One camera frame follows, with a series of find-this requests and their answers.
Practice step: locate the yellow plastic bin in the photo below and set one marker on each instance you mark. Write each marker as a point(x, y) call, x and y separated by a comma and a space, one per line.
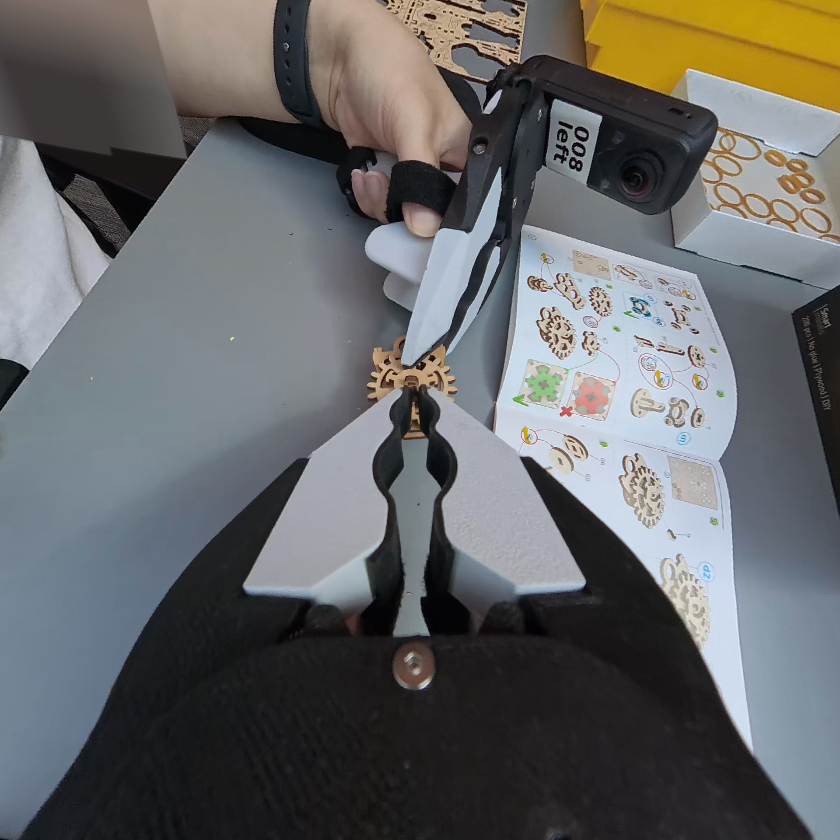
point(709, 39)

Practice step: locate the printed instruction booklet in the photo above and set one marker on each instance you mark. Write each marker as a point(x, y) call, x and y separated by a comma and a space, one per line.
point(656, 394)

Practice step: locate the wooden parts sheet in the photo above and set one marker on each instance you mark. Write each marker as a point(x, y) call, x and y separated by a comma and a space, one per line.
point(453, 46)

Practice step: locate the person's white shirt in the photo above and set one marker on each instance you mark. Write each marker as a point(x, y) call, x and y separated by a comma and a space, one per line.
point(39, 262)

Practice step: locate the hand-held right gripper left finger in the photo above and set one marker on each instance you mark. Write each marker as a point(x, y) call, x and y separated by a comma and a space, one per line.
point(315, 525)

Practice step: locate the black wristband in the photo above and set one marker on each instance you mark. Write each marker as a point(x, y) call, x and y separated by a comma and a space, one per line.
point(298, 65)

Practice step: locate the person's left forearm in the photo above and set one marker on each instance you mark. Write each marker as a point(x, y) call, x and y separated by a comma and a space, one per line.
point(216, 59)

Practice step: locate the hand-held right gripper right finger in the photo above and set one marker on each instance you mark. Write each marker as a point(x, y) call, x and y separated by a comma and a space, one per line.
point(512, 525)

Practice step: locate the person's left hand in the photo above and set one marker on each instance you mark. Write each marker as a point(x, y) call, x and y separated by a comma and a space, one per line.
point(394, 98)

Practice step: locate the wooden gear assembly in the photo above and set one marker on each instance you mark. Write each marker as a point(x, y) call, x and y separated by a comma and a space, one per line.
point(387, 374)

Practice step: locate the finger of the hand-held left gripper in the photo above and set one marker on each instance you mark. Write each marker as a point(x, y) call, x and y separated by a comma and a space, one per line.
point(487, 275)
point(446, 289)

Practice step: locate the small wooden axle piece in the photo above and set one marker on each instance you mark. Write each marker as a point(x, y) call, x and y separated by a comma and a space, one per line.
point(415, 417)

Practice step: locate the black cardboard box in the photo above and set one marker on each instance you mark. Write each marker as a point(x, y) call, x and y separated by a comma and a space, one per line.
point(820, 394)

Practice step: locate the white cardboard box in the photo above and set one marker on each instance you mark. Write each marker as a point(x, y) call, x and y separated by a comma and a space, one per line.
point(754, 105)

